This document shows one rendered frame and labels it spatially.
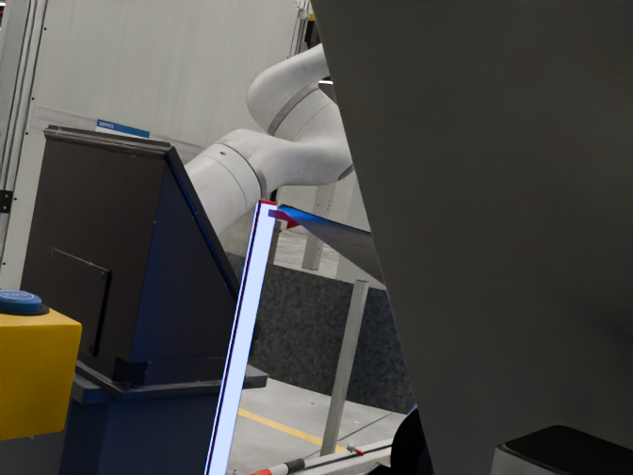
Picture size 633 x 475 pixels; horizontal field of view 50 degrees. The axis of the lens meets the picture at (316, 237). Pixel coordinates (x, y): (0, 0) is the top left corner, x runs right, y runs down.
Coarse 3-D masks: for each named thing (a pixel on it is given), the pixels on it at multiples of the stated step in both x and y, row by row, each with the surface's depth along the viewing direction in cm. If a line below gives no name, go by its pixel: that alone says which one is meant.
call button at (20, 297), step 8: (0, 296) 53; (8, 296) 53; (16, 296) 54; (24, 296) 54; (32, 296) 55; (0, 304) 52; (8, 304) 52; (16, 304) 53; (24, 304) 53; (32, 304) 54; (40, 304) 55
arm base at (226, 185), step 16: (192, 160) 106; (208, 160) 105; (224, 160) 105; (240, 160) 106; (192, 176) 103; (208, 176) 103; (224, 176) 104; (240, 176) 105; (208, 192) 102; (224, 192) 103; (240, 192) 105; (256, 192) 108; (208, 208) 102; (224, 208) 104; (240, 208) 107; (224, 224) 105
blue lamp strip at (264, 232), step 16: (272, 208) 72; (272, 224) 73; (256, 240) 71; (256, 256) 72; (256, 272) 72; (256, 288) 73; (256, 304) 73; (240, 320) 72; (240, 336) 72; (240, 352) 73; (240, 368) 73; (240, 384) 74; (224, 400) 72; (224, 416) 73; (224, 432) 73; (224, 448) 74; (224, 464) 74
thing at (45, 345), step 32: (0, 320) 50; (32, 320) 51; (64, 320) 53; (0, 352) 49; (32, 352) 51; (64, 352) 53; (0, 384) 50; (32, 384) 51; (64, 384) 54; (0, 416) 50; (32, 416) 52; (64, 416) 54
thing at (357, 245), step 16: (288, 208) 58; (304, 224) 62; (320, 224) 58; (336, 224) 56; (336, 240) 64; (352, 240) 61; (368, 240) 58; (352, 256) 68; (368, 256) 66; (368, 272) 71
